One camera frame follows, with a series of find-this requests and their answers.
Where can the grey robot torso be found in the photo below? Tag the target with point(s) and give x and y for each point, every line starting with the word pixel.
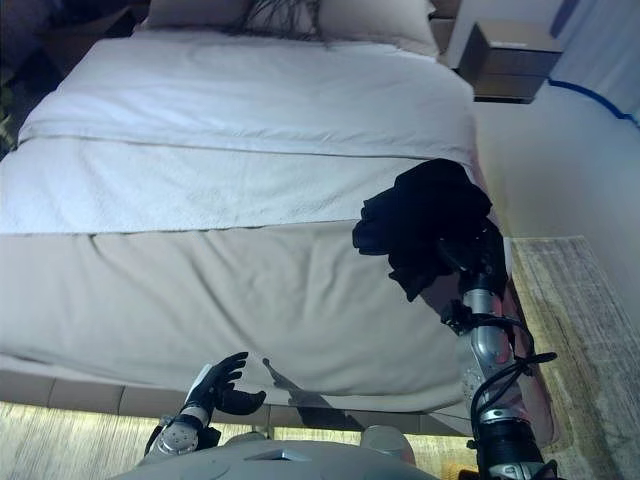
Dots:
pixel 300 462

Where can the patterned grey pillow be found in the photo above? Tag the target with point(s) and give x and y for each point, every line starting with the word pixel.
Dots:
pixel 280 17

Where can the white duvet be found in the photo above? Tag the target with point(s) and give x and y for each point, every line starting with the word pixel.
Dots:
pixel 250 95

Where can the bed with beige cover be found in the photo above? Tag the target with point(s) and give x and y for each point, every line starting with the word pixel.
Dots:
pixel 200 300

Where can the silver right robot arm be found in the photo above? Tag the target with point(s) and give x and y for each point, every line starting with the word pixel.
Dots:
pixel 490 350

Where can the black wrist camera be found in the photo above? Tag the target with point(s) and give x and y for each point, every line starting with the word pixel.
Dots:
pixel 456 314
pixel 212 436

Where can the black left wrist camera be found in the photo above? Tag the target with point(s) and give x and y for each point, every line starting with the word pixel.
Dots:
pixel 212 436

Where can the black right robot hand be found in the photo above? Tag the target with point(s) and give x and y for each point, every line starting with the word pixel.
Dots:
pixel 482 252

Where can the black garment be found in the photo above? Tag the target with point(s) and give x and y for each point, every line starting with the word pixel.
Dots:
pixel 425 215

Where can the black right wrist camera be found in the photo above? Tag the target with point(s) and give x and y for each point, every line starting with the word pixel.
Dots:
pixel 456 314

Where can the wooden nightstand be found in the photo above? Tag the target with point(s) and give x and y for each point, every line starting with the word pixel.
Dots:
pixel 510 65

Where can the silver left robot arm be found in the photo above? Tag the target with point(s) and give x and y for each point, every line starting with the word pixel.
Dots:
pixel 182 432

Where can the beige pillow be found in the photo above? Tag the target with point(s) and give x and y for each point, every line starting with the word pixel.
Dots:
pixel 200 12
pixel 380 22

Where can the blue floor tape strip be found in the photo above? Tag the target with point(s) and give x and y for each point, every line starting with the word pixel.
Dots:
pixel 595 97

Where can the white curtain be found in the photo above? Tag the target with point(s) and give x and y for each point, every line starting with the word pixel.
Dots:
pixel 600 40

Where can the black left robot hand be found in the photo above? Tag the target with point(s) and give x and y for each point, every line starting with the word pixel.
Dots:
pixel 225 385

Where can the white textured blanket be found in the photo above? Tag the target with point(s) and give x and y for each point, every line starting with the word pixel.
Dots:
pixel 175 190

